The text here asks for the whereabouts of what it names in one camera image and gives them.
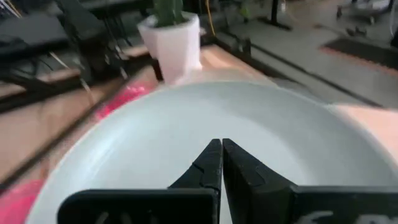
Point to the white faceted plant pot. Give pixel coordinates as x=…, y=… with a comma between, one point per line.
x=177, y=46

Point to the wooden shelf with black legs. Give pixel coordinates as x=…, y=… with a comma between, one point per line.
x=62, y=136

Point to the grey desk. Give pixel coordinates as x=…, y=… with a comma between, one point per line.
x=31, y=32

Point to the black aluminium table frame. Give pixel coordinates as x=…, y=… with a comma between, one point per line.
x=239, y=46

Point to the pale green plate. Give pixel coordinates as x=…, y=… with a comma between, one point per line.
x=186, y=124

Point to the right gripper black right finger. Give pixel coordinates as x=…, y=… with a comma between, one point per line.
x=264, y=199

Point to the dark mat with striped edge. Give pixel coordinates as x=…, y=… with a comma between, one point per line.
x=367, y=49

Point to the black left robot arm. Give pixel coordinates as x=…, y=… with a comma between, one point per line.
x=84, y=28

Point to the transparent pink plate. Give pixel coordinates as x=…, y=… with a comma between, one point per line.
x=124, y=97
x=15, y=202

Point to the green cactus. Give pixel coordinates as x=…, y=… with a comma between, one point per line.
x=168, y=11

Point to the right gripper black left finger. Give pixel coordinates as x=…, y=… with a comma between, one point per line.
x=192, y=199

